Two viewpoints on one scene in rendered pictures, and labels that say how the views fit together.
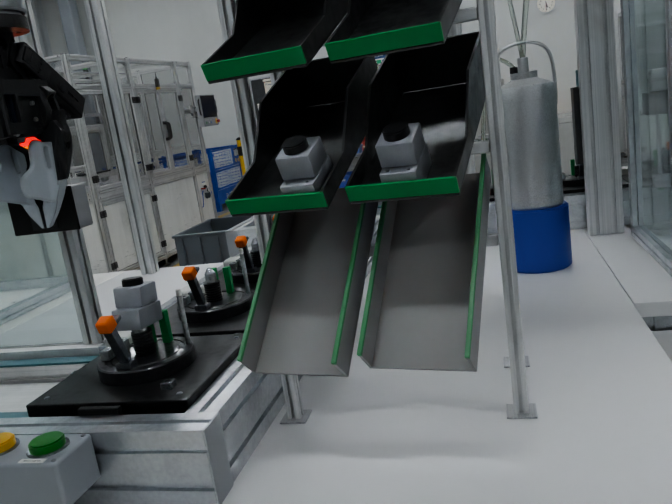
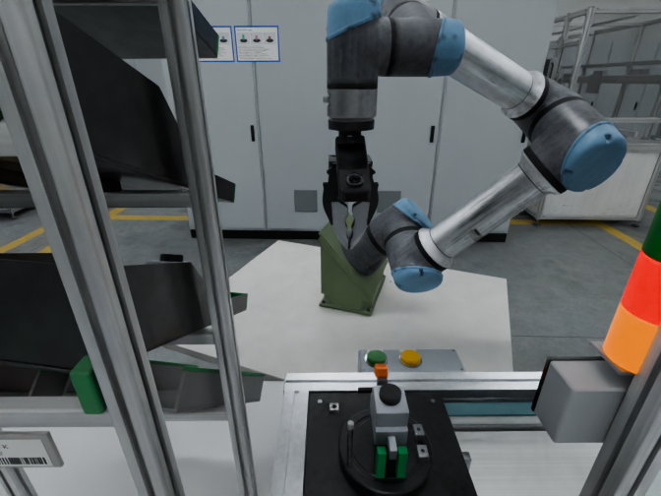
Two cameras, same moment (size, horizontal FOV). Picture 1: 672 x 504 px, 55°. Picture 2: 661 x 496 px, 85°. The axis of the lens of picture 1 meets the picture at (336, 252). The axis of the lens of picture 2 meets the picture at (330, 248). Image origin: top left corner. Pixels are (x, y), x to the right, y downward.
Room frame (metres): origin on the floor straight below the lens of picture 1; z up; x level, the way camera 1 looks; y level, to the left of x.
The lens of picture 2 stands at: (1.25, 0.12, 1.49)
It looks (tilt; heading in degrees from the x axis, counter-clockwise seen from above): 25 degrees down; 165
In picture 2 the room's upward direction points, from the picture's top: straight up
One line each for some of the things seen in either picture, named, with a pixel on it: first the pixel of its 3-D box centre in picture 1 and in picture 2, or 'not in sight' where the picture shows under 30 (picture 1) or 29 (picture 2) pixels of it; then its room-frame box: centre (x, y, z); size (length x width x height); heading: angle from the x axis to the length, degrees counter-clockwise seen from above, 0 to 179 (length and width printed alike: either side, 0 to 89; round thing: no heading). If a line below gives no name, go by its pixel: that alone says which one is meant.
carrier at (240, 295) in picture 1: (212, 288); not in sight; (1.16, 0.23, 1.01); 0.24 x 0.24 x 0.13; 75
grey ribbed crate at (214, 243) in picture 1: (254, 244); not in sight; (3.05, 0.38, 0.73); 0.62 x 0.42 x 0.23; 75
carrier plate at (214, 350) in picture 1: (149, 371); (384, 458); (0.91, 0.30, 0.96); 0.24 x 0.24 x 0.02; 75
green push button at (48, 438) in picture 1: (47, 446); (376, 359); (0.71, 0.37, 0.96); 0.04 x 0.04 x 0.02
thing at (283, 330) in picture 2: not in sight; (350, 308); (0.35, 0.43, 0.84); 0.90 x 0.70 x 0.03; 53
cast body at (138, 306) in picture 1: (139, 300); (390, 414); (0.93, 0.29, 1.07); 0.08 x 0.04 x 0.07; 166
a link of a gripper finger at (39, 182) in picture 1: (39, 185); (339, 220); (0.68, 0.29, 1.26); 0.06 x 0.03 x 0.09; 165
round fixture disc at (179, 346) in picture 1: (147, 359); (385, 450); (0.91, 0.30, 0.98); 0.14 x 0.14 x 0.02
